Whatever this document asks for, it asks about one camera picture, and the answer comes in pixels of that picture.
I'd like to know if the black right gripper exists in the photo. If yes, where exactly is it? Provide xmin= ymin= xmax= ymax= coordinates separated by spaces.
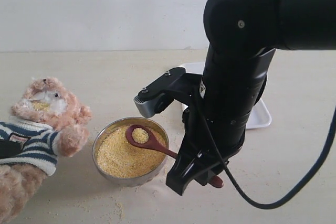
xmin=181 ymin=46 xmax=276 ymax=186

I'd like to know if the dark red wooden spoon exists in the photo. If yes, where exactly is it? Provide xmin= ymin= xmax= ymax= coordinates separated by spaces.
xmin=125 ymin=124 xmax=224 ymax=189

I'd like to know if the plush teddy bear striped sweater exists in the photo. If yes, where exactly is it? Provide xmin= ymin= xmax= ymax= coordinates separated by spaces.
xmin=1 ymin=77 xmax=92 ymax=223

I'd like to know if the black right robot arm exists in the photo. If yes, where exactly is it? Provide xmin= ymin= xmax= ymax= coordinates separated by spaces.
xmin=166 ymin=0 xmax=335 ymax=195

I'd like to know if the white plastic tray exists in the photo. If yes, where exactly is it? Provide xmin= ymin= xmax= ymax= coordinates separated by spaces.
xmin=178 ymin=62 xmax=272 ymax=130

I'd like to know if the steel bowl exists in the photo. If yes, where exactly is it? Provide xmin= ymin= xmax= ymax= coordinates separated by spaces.
xmin=92 ymin=117 xmax=169 ymax=187

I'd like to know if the yellow millet grain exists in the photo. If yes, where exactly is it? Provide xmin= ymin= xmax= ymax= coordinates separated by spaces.
xmin=97 ymin=125 xmax=165 ymax=178

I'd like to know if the black cable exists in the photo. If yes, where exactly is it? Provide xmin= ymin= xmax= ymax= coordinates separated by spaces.
xmin=193 ymin=84 xmax=336 ymax=207

